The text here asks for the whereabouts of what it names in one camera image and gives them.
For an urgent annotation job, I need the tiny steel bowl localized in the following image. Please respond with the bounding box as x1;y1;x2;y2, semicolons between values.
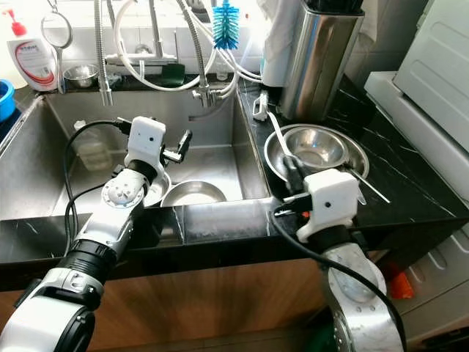
64;65;97;89

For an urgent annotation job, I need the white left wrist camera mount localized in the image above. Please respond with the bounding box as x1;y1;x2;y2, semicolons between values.
125;116;168;171

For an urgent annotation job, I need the straight steel water tap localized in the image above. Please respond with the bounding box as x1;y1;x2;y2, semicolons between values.
121;0;177;68

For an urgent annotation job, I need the orange object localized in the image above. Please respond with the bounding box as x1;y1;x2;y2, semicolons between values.
388;268;415;300

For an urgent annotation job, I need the dark green sponge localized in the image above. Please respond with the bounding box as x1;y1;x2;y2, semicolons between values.
160;63;185;89

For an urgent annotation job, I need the stainless steel sink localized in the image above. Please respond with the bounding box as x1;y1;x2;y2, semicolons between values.
0;88;272;221

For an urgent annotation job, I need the medium steel bowl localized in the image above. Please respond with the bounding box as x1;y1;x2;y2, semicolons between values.
284;127;350;171

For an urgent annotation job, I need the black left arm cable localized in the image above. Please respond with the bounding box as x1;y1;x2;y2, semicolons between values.
62;120;134;254

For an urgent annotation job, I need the large shallow steel bowl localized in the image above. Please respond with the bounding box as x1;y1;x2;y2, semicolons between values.
264;123;369;184

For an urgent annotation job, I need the tall steel knife holder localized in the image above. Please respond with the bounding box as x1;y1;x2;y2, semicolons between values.
280;0;366;122

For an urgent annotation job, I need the steel spring pull-down faucet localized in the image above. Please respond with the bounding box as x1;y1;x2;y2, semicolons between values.
94;0;224;107

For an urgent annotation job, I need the white detergent pouch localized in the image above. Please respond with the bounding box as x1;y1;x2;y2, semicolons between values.
260;0;301;89

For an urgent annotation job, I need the blue plastic basin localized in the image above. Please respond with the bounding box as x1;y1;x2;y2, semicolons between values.
0;78;17;122

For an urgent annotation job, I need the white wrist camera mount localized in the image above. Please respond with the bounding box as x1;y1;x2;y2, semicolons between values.
125;116;168;171
297;169;361;243

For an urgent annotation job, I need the wooden cabinet door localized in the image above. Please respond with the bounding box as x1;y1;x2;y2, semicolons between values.
0;257;330;352

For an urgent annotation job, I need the round steel mesh strainer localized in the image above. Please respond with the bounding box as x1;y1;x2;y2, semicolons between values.
41;0;74;95

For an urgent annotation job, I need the blue bottle brush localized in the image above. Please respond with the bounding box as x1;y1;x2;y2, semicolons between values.
213;0;241;51

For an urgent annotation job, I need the white flexible hose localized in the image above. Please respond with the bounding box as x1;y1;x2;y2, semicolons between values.
114;0;265;95

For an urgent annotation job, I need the small white clip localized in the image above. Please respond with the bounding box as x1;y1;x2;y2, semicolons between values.
253;92;268;120

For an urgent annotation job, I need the white appliance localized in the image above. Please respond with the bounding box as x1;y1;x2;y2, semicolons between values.
365;0;469;221

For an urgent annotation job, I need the white soap bottle red pump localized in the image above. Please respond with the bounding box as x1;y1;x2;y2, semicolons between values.
4;9;58;92

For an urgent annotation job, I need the clear plastic bottle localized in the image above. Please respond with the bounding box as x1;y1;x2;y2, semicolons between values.
72;120;111;171

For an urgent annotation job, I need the shallow steel dish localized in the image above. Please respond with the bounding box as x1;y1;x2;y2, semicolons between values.
161;180;228;208

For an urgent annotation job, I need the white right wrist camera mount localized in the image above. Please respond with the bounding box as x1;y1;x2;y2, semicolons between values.
297;169;361;243

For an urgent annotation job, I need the white ribbed appliance panel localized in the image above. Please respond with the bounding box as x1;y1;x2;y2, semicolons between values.
388;227;469;349

